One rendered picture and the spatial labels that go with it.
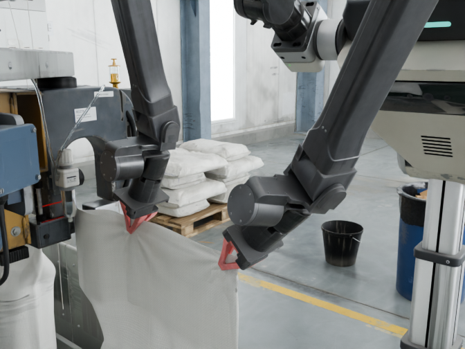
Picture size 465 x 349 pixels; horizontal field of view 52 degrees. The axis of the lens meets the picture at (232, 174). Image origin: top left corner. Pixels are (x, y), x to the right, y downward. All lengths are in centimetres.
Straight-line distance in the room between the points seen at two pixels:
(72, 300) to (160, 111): 121
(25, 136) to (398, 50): 52
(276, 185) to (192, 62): 640
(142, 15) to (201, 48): 601
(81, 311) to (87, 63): 442
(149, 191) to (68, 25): 505
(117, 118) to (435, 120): 70
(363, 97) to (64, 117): 69
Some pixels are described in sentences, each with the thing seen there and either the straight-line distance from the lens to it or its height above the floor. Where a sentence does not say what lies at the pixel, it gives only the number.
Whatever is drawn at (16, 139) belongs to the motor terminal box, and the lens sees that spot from 75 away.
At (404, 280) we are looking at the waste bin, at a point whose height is 11.
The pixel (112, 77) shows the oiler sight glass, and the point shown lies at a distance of 117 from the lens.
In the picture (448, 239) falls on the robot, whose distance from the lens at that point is 125.
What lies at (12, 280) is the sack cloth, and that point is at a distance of 140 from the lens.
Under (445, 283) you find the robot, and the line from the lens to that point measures 128.
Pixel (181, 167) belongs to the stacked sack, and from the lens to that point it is 375.
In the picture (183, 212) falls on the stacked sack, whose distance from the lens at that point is 395.
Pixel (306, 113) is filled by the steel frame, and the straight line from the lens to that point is 967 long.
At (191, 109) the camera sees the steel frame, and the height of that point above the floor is 72.
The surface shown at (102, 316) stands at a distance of 113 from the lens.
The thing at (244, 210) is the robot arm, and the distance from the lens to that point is 65.
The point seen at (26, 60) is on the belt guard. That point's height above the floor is 140.
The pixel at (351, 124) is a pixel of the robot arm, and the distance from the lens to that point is 60.
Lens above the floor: 139
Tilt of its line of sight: 13 degrees down
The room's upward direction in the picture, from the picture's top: straight up
